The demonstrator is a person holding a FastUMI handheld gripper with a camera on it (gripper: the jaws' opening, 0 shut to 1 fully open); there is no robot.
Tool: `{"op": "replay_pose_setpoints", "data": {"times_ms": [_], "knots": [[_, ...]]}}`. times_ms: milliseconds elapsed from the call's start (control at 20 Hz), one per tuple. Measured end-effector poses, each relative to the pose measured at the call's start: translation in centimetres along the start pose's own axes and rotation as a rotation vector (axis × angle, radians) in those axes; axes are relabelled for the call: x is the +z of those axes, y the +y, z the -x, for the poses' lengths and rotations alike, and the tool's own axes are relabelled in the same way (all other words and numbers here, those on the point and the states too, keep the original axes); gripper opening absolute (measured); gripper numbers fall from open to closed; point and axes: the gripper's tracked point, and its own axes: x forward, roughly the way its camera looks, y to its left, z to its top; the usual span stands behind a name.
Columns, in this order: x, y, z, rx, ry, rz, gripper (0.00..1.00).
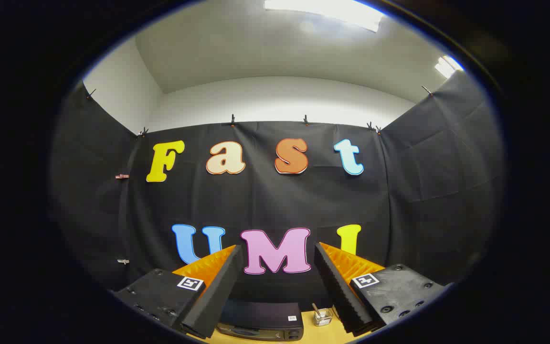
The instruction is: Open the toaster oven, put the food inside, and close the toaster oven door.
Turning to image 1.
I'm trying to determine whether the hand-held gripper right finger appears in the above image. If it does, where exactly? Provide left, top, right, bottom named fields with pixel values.
left=314, top=242, right=447, bottom=337

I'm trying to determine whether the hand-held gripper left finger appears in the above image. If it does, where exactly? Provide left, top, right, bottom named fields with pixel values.
left=113, top=245, right=245, bottom=340

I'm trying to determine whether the black toaster oven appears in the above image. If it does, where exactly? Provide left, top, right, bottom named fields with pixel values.
left=216, top=300, right=305, bottom=341

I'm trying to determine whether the ribbed glass utensil holder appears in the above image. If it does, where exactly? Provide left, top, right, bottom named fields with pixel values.
left=313, top=308, right=334, bottom=327

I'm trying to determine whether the row of black cloth clips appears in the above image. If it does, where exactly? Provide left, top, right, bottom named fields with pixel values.
left=86, top=85, right=434, bottom=137

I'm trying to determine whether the small ceiling light panel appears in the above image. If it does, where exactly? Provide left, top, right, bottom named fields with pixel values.
left=435, top=55, right=465, bottom=79

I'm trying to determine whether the long ceiling light panel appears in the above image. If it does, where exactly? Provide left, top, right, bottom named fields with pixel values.
left=264, top=0, right=385, bottom=33

